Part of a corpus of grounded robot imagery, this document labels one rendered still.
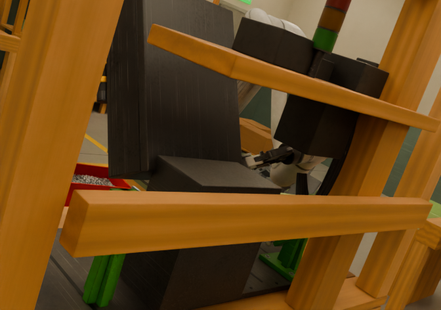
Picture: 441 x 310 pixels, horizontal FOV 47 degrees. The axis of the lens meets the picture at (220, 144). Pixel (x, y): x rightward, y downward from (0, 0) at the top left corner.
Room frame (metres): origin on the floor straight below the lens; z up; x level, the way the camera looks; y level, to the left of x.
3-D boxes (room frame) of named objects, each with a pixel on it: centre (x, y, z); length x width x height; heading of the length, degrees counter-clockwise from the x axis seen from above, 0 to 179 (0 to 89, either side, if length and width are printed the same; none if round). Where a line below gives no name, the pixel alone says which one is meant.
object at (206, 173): (1.25, -0.03, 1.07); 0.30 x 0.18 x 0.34; 137
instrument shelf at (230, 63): (1.25, -0.19, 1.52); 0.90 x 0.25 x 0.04; 137
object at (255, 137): (7.76, -0.48, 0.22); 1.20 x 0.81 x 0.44; 44
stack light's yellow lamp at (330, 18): (1.14, -0.14, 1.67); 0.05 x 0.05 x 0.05
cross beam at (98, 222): (1.18, -0.27, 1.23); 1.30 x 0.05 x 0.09; 137
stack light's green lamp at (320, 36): (1.14, -0.14, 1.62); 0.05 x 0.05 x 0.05
